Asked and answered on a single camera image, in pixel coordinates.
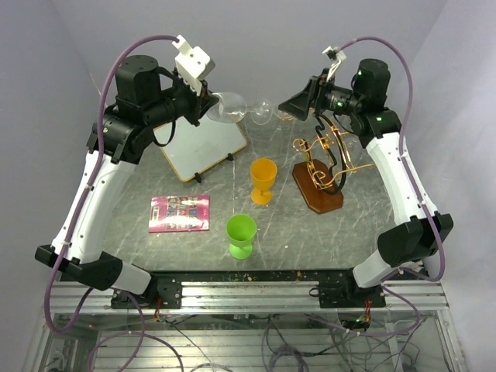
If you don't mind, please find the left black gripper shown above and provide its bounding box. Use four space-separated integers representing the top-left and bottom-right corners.
144 70 220 129

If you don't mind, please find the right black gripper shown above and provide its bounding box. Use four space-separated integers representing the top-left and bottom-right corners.
278 68 363 121

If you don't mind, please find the clear front wine glass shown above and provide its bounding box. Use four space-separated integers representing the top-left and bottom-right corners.
206 92 273 126

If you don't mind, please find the clear tall wine glass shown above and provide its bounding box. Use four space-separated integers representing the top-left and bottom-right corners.
274 108 295 131

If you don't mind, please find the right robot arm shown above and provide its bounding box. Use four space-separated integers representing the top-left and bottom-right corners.
278 58 453 307

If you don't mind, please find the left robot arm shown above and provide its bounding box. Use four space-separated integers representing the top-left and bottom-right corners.
35 51 217 308

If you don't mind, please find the gold wine glass rack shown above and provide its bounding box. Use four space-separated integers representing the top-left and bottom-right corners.
292 114 374 215

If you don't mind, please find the yellow framed whiteboard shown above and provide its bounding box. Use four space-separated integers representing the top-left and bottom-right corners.
154 116 247 182

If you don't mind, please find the orange plastic goblet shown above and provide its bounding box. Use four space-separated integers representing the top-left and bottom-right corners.
250 158 277 205

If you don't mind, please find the pink booklet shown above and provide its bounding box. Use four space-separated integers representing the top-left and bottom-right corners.
148 195 210 233

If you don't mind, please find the green plastic goblet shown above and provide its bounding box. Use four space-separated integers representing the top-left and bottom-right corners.
226 214 257 260

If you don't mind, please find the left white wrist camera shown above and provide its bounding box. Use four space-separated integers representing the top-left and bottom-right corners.
172 35 215 96

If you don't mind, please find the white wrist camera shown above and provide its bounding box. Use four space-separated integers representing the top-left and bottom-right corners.
322 46 346 81
172 35 215 96

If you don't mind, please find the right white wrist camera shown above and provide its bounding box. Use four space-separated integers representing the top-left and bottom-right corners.
322 46 346 81

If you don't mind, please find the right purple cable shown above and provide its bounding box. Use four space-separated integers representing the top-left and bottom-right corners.
305 36 446 337

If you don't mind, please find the aluminium mounting rail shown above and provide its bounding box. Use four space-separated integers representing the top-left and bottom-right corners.
42 269 450 313

